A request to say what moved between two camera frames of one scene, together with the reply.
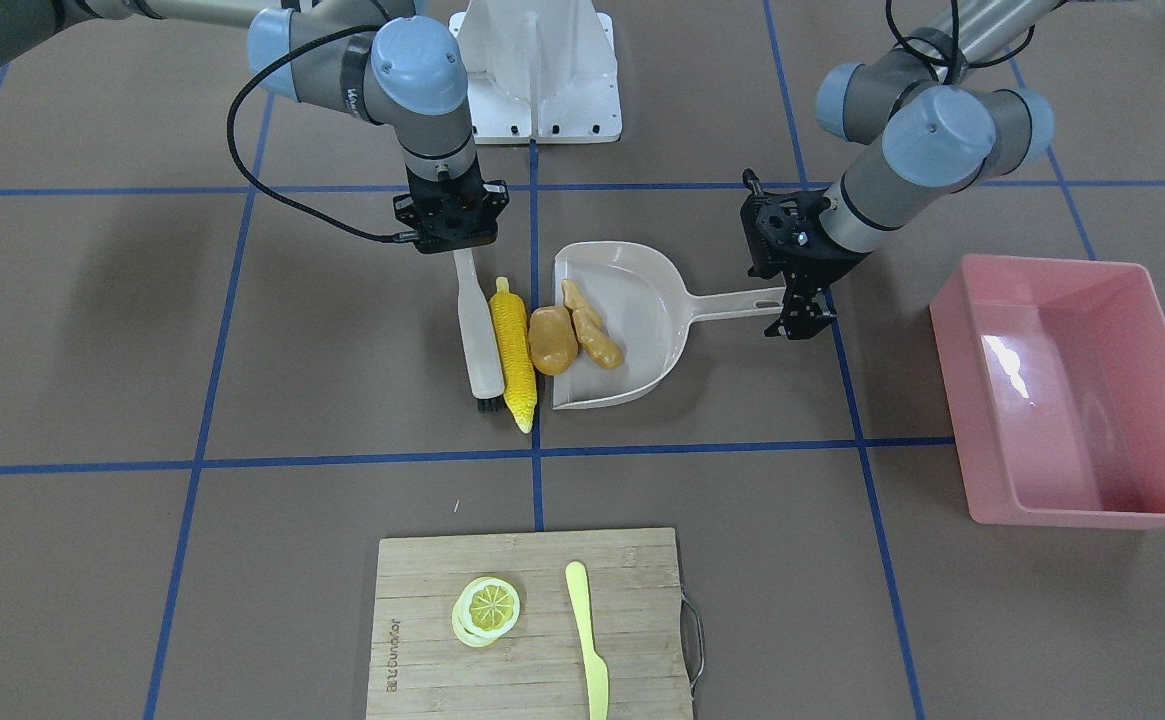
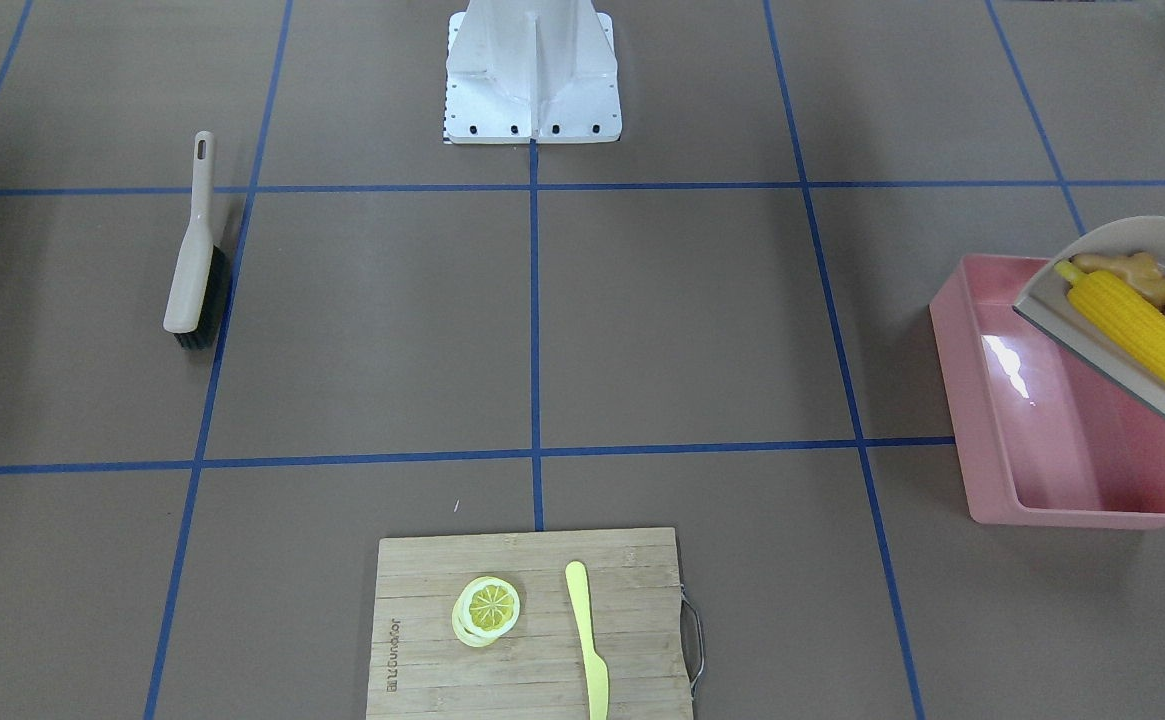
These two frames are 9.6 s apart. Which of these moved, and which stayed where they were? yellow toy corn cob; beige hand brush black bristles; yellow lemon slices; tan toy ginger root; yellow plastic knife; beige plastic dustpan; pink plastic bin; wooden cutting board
Moved: beige hand brush black bristles; tan toy ginger root; yellow toy corn cob; beige plastic dustpan
Stayed: yellow lemon slices; yellow plastic knife; wooden cutting board; pink plastic bin
